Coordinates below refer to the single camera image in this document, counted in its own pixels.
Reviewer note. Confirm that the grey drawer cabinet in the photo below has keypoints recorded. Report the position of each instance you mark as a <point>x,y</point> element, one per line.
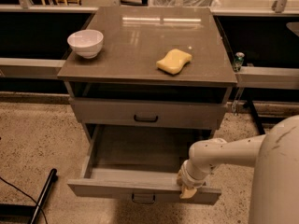
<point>146,91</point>

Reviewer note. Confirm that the black pole on floor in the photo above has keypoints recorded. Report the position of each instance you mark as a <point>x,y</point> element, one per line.
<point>38,208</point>

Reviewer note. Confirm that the grey top drawer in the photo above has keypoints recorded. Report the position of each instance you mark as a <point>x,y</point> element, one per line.
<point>147,113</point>

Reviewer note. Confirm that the white bowl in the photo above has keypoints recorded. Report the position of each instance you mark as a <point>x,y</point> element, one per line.
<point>86,43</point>

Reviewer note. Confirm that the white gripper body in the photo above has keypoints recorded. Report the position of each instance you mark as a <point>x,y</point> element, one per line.
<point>189,181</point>

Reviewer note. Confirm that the black stand leg with wheels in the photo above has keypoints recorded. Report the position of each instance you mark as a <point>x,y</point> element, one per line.
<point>250,105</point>

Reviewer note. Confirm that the grey drawer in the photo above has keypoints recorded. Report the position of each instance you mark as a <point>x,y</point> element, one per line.
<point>138,164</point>
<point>147,113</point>

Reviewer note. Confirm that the yellow sponge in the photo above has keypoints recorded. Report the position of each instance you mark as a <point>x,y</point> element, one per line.
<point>174,61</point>

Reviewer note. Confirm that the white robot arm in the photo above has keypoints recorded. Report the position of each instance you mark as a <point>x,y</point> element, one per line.
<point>273,156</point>

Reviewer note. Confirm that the grey metal rail frame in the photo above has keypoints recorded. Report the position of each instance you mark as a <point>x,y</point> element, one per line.
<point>31,67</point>

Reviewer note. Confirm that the green soda can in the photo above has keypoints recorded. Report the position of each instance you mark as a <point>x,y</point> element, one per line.
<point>239,59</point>

